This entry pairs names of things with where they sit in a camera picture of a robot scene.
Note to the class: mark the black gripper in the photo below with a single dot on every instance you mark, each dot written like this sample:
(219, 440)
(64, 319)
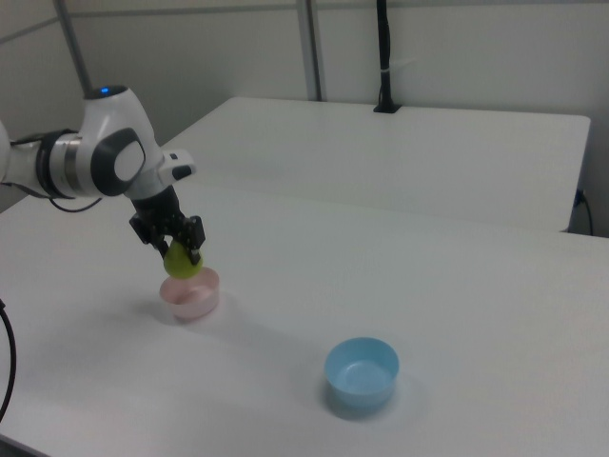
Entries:
(159, 214)

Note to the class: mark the green pear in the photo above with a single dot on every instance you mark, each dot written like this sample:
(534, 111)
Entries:
(180, 264)

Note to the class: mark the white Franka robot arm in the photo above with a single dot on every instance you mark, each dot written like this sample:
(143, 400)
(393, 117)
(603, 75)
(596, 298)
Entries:
(111, 152)

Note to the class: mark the pink plastic bowl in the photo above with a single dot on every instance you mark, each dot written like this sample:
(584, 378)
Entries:
(192, 297)

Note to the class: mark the blue plastic bowl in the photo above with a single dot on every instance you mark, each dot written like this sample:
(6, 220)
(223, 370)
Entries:
(361, 373)

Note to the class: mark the white side table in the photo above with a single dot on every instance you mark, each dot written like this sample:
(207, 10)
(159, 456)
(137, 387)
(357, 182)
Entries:
(380, 157)

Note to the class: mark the grey partition post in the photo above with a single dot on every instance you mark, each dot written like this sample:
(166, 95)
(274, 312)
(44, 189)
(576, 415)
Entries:
(311, 47)
(76, 43)

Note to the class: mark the black camera stand pole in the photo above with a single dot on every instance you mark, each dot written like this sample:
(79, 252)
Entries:
(384, 52)

